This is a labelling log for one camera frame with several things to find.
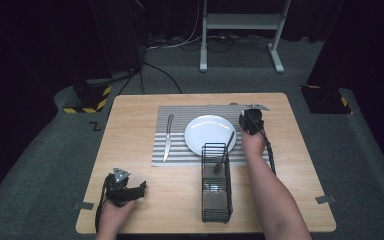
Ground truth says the thin black cable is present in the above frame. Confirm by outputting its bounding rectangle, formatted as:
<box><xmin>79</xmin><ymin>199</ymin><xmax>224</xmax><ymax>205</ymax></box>
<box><xmin>94</xmin><ymin>174</ymin><xmax>112</xmax><ymax>235</ymax></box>

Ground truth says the white floor cable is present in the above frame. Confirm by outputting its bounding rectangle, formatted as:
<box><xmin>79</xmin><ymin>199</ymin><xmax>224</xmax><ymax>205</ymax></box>
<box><xmin>145</xmin><ymin>0</ymin><xmax>205</xmax><ymax>52</ymax></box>

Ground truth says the white metal stand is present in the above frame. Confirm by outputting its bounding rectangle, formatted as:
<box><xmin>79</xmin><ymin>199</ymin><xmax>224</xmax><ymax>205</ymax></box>
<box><xmin>198</xmin><ymin>0</ymin><xmax>293</xmax><ymax>75</ymax></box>

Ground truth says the dark metal spoon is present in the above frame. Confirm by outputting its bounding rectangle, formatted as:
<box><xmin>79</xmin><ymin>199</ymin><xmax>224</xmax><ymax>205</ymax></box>
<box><xmin>212</xmin><ymin>130</ymin><xmax>236</xmax><ymax>176</ymax></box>

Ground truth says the black wire cutlery holder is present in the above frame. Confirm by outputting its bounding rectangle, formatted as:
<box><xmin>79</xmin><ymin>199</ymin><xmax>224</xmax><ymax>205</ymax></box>
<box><xmin>200</xmin><ymin>142</ymin><xmax>234</xmax><ymax>224</ymax></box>

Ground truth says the black floor cable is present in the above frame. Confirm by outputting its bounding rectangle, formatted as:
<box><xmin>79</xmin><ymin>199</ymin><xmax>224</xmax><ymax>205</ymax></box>
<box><xmin>138</xmin><ymin>61</ymin><xmax>184</xmax><ymax>95</ymax></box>

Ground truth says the silver table knife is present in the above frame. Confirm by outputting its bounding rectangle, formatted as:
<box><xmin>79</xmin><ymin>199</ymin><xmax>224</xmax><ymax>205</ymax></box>
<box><xmin>162</xmin><ymin>113</ymin><xmax>175</xmax><ymax>163</ymax></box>

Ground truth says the white round plate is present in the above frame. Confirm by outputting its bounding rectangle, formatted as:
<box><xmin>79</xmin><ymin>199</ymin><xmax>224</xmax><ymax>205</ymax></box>
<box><xmin>183</xmin><ymin>114</ymin><xmax>238</xmax><ymax>157</ymax></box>

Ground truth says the black braided cable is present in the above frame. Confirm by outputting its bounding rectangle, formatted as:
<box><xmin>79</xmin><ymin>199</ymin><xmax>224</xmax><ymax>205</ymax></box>
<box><xmin>250</xmin><ymin>114</ymin><xmax>278</xmax><ymax>176</ymax></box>

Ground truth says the black box with striped edge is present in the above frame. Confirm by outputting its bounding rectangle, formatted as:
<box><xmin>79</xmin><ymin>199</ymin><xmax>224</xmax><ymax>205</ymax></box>
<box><xmin>62</xmin><ymin>81</ymin><xmax>113</xmax><ymax>115</ymax></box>
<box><xmin>299</xmin><ymin>84</ymin><xmax>353</xmax><ymax>116</ymax></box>

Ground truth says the person's right hand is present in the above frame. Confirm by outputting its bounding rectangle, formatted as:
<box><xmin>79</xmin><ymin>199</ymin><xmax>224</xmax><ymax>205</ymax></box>
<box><xmin>240</xmin><ymin>129</ymin><xmax>268</xmax><ymax>160</ymax></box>

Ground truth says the person's left hand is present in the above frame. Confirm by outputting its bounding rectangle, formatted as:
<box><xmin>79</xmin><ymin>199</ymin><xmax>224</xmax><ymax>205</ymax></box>
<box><xmin>97</xmin><ymin>198</ymin><xmax>138</xmax><ymax>240</ymax></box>

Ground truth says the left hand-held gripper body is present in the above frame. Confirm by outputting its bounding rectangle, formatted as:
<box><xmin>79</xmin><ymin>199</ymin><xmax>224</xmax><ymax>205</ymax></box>
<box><xmin>103</xmin><ymin>167</ymin><xmax>138</xmax><ymax>208</ymax></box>

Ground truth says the grey tape piece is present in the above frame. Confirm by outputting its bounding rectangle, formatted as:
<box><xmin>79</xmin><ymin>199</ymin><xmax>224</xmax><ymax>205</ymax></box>
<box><xmin>314</xmin><ymin>194</ymin><xmax>337</xmax><ymax>205</ymax></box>
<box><xmin>73</xmin><ymin>201</ymin><xmax>95</xmax><ymax>211</ymax></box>

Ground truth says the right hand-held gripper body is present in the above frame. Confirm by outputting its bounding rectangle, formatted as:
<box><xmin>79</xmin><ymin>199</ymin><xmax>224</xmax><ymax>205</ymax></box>
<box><xmin>238</xmin><ymin>108</ymin><xmax>266</xmax><ymax>136</ymax></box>

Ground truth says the grey white striped placemat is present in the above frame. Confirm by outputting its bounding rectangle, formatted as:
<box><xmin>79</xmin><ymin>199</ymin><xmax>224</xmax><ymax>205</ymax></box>
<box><xmin>151</xmin><ymin>104</ymin><xmax>270</xmax><ymax>168</ymax></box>

